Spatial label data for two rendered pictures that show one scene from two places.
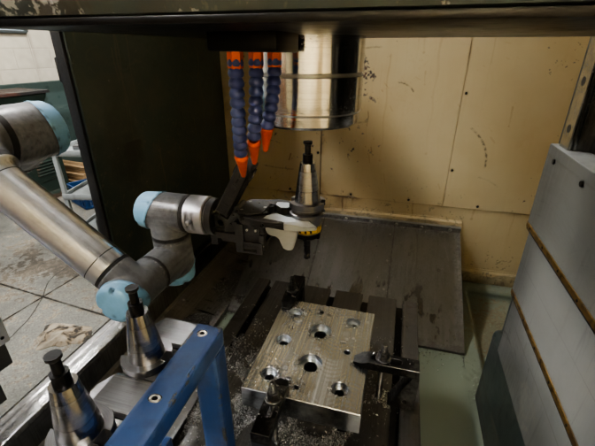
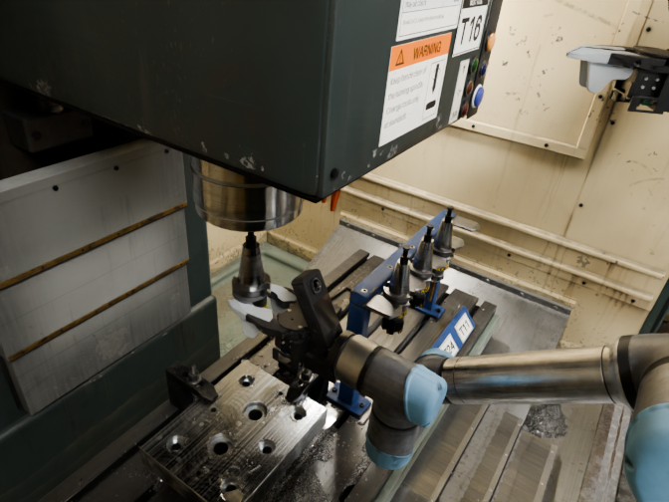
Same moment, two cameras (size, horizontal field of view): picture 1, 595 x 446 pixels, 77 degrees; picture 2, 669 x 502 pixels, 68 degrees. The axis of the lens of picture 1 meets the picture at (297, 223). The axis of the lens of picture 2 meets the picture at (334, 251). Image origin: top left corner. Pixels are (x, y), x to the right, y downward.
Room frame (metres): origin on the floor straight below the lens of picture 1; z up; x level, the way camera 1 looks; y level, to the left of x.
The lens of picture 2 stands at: (1.19, 0.28, 1.82)
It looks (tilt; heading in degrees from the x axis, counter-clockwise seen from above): 32 degrees down; 196
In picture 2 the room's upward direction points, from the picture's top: 5 degrees clockwise
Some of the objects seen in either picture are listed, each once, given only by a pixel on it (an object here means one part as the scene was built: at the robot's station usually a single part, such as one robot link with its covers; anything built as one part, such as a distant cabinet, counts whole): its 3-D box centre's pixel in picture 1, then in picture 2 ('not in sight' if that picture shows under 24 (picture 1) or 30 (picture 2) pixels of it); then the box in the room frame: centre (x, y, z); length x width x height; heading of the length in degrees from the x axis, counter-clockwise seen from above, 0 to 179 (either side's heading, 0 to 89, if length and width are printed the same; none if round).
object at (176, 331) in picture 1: (172, 332); (384, 307); (0.41, 0.18, 1.21); 0.07 x 0.05 x 0.01; 75
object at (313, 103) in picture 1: (309, 80); (249, 168); (0.60, -0.02, 1.54); 0.16 x 0.16 x 0.12
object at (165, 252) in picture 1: (170, 259); (397, 423); (0.66, 0.26, 1.19); 0.11 x 0.08 x 0.11; 163
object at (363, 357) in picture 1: (384, 372); (193, 389); (0.56, -0.18, 0.97); 0.13 x 0.03 x 0.15; 75
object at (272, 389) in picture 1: (273, 415); (307, 387); (0.46, 0.05, 0.97); 0.13 x 0.03 x 0.15; 165
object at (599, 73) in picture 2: not in sight; (597, 72); (0.35, 0.42, 1.68); 0.09 x 0.03 x 0.06; 105
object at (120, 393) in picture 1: (119, 395); (409, 282); (0.31, 0.21, 1.21); 0.07 x 0.05 x 0.01; 75
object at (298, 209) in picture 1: (307, 206); (251, 286); (0.60, -0.02, 1.33); 0.06 x 0.06 x 0.03
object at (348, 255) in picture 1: (345, 279); not in sight; (1.24, -0.19, 0.75); 0.89 x 0.67 x 0.26; 75
